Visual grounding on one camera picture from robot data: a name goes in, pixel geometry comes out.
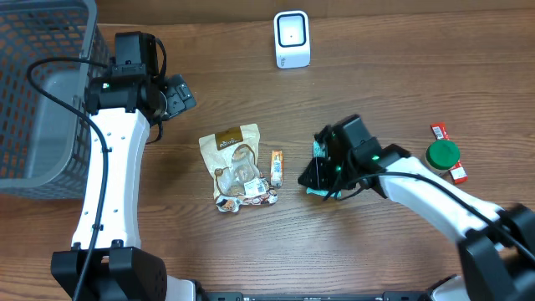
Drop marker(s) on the green lid jar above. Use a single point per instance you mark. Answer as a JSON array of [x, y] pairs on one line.
[[441, 156]]

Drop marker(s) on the teal tissue packet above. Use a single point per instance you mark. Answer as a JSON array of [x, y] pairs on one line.
[[319, 149]]

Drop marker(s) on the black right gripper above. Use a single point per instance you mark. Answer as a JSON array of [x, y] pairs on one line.
[[319, 168]]

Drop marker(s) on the red snack bar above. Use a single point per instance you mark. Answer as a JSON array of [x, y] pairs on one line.
[[457, 172]]

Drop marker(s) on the grey plastic mesh basket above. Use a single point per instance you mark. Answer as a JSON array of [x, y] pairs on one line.
[[44, 147]]

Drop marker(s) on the white snack wrapper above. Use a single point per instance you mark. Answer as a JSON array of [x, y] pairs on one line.
[[231, 159]]

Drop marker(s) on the white barcode scanner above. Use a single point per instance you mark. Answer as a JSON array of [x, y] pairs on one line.
[[292, 39]]

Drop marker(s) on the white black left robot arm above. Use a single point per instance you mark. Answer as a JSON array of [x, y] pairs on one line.
[[106, 261]]

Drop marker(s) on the orange white snack packet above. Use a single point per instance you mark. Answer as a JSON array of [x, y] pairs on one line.
[[276, 174]]

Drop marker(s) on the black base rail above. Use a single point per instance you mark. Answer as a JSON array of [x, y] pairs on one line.
[[385, 296]]

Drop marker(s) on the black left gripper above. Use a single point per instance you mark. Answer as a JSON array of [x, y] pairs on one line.
[[179, 94]]

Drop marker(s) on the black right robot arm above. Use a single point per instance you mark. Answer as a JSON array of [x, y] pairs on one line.
[[495, 245]]

